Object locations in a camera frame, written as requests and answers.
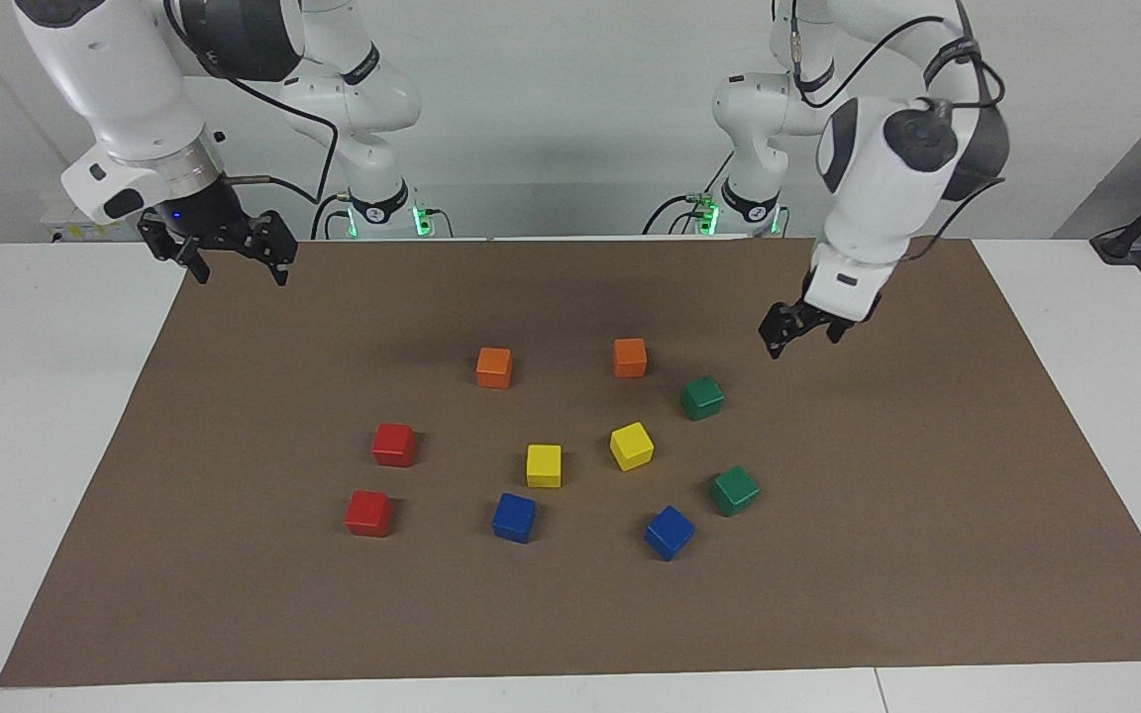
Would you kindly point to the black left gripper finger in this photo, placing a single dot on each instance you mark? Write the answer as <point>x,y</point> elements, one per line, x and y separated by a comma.
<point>776,347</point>
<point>837,334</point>

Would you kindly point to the green cube block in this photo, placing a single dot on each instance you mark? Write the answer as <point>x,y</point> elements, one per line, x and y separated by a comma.
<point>734,490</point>
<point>702,397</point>

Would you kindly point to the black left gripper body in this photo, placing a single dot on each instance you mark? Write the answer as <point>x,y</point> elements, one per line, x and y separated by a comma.
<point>793,319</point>

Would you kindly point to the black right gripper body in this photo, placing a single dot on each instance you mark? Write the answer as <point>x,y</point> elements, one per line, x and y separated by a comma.
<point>204,213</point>

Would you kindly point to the orange cube block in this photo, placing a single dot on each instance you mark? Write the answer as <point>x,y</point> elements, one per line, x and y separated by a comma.
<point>630,357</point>
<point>494,367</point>

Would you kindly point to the brown table mat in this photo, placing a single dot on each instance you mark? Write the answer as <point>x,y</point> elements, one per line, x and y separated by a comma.
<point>570,614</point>

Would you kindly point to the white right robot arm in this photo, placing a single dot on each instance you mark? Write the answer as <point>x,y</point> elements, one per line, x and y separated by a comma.
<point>125,89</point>

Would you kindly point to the yellow cube block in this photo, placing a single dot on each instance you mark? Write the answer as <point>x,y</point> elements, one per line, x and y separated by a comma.
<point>631,446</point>
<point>544,465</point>

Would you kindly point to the blue cube block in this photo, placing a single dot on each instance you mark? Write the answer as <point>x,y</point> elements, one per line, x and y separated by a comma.
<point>514,517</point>
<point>670,532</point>

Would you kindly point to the red cube block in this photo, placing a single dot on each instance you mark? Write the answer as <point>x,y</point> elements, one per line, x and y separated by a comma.
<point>394,445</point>
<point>368,513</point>

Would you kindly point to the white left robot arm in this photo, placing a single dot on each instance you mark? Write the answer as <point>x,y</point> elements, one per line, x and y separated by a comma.
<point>878,168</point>

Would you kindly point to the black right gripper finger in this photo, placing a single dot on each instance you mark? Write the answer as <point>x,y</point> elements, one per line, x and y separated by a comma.
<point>198,262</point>
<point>280,269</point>

